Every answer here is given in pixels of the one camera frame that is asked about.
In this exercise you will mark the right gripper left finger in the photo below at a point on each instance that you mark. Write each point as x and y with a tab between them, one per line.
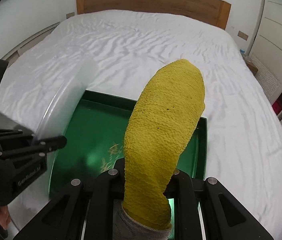
107	189

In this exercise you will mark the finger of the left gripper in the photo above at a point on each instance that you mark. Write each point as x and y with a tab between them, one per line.
43	144

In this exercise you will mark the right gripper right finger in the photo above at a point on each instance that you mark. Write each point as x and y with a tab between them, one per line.
186	218

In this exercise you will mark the clear blue plastic packet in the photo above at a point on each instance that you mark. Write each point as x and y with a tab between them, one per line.
63	104

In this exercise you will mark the yellow cloth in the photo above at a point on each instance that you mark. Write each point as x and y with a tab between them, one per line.
159	129

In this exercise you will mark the person's left hand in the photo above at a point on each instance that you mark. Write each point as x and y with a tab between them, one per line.
5	217

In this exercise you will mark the green rectangular tray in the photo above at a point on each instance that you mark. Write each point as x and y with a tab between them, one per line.
94	139

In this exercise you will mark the white bed duvet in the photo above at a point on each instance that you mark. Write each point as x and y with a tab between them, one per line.
122	50

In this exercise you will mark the left white radiator cover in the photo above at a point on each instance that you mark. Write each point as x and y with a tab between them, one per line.
27	44

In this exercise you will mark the right wooden nightstand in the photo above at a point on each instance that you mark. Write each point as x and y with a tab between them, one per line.
250	64

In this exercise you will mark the wooden headboard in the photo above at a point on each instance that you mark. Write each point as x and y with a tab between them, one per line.
213	12

